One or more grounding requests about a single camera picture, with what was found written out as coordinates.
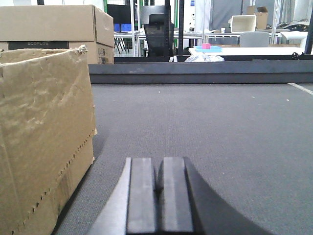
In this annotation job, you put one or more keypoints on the pink block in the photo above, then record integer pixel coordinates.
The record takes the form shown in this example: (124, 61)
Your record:
(206, 46)

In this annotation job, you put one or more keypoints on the black mesh office chair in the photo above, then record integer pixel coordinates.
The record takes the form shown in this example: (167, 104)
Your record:
(154, 32)

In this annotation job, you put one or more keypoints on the crumpled plastic bag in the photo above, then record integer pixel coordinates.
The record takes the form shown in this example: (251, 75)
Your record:
(202, 57)

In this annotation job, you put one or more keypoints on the light blue tray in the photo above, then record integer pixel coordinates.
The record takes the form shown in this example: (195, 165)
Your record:
(212, 49)

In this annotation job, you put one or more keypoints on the large Ecoflow cardboard box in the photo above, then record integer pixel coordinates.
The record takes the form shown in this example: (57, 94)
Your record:
(58, 27)

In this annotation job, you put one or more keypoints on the white plastic tub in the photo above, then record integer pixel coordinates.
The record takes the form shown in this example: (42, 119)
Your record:
(242, 23)

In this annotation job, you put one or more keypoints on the white work table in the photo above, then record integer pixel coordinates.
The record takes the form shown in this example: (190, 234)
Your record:
(257, 51)

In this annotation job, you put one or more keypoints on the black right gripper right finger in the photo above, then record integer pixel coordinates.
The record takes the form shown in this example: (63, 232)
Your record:
(188, 205)

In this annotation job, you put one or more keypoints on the grey chair back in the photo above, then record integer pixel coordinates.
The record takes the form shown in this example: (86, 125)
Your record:
(254, 39)

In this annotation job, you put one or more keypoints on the small open cardboard box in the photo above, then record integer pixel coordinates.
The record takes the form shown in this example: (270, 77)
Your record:
(261, 14)

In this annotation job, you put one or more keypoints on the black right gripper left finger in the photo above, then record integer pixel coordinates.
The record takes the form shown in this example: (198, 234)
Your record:
(131, 208)

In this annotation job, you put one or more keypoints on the worn brown cardboard box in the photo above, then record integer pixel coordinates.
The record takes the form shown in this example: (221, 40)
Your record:
(47, 123)

